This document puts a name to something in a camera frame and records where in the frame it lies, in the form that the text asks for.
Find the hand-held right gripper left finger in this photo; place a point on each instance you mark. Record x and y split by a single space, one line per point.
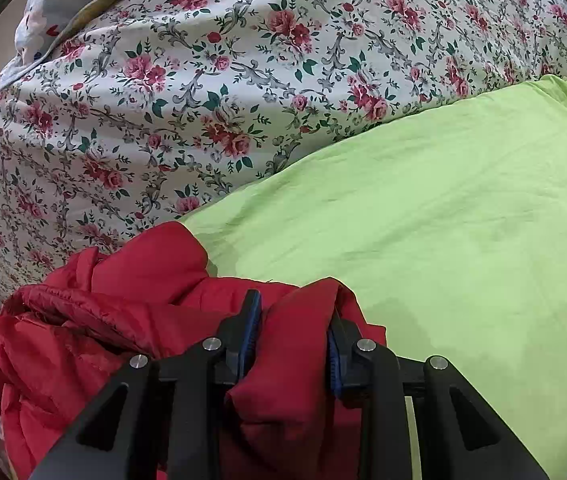
253 330

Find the rose floral quilt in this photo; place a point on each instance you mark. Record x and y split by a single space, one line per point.
188 85

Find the light green bed sheet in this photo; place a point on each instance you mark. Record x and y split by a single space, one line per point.
438 220

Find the red quilted jacket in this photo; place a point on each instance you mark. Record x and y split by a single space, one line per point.
288 410

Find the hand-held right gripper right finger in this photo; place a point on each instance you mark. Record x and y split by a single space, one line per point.
334 365

